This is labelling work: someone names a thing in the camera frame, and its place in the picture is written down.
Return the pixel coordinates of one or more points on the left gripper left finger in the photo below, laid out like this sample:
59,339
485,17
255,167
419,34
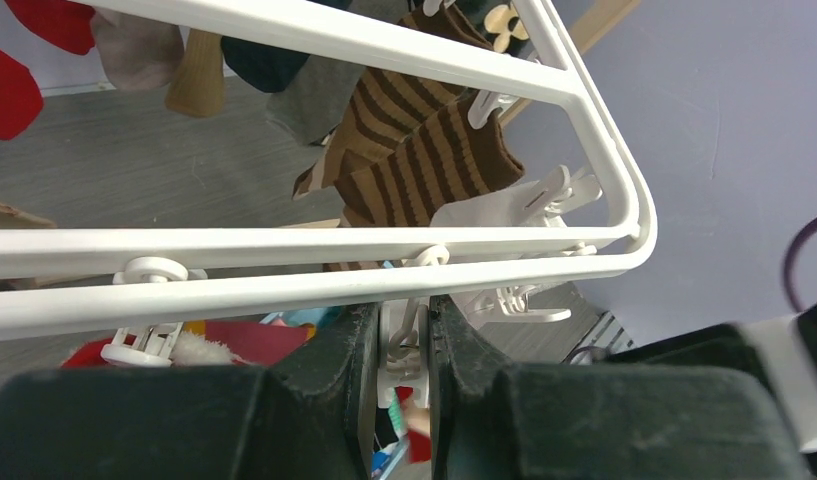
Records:
310,416

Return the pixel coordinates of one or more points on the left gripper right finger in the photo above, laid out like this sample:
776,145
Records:
696,406

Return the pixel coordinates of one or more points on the red white striped sock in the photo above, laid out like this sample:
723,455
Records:
194,343

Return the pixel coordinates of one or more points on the white plastic clip hanger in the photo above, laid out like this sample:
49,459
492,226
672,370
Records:
175,275

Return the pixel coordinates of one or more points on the brown striped sock rear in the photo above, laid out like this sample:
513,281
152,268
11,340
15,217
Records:
405,148

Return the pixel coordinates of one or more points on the grey sock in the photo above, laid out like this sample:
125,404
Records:
314,102

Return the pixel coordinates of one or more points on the beige argyle sock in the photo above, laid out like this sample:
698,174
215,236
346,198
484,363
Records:
198,85

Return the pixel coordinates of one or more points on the navy patterned sock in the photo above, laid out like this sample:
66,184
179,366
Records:
267,68

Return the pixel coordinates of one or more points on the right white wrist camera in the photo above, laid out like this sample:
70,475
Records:
790,371

